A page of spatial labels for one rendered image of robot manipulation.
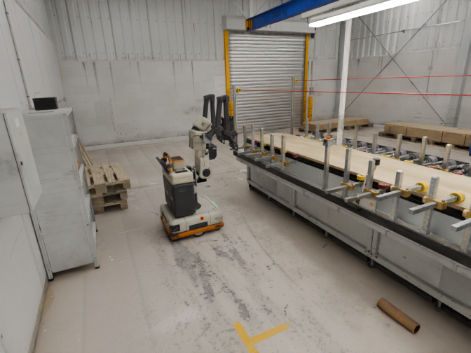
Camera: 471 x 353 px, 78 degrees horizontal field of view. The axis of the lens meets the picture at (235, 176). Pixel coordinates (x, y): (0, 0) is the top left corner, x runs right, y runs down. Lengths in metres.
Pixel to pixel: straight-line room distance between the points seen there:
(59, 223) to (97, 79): 6.55
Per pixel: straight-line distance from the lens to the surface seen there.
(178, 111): 9.59
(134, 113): 9.34
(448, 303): 2.86
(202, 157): 3.49
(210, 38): 10.02
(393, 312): 2.69
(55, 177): 3.01
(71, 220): 3.14
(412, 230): 2.47
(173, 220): 3.41
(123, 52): 9.37
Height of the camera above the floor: 1.77
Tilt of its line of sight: 18 degrees down
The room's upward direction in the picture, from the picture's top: 2 degrees counter-clockwise
